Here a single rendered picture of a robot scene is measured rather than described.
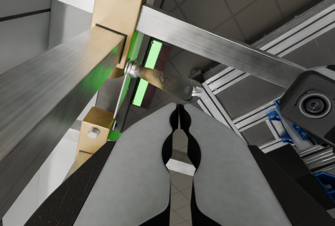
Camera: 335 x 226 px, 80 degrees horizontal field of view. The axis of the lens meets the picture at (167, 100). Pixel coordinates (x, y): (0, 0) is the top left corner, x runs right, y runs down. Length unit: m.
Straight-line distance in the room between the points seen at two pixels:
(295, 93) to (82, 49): 0.18
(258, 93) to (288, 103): 0.89
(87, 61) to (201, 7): 0.99
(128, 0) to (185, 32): 0.07
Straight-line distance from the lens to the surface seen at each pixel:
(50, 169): 0.89
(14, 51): 0.50
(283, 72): 0.30
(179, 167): 0.43
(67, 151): 0.78
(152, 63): 0.44
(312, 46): 1.11
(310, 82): 0.20
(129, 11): 0.25
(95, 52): 0.18
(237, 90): 1.06
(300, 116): 0.21
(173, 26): 0.26
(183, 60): 1.17
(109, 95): 0.49
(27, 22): 0.51
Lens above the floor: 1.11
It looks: 60 degrees down
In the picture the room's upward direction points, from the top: 175 degrees counter-clockwise
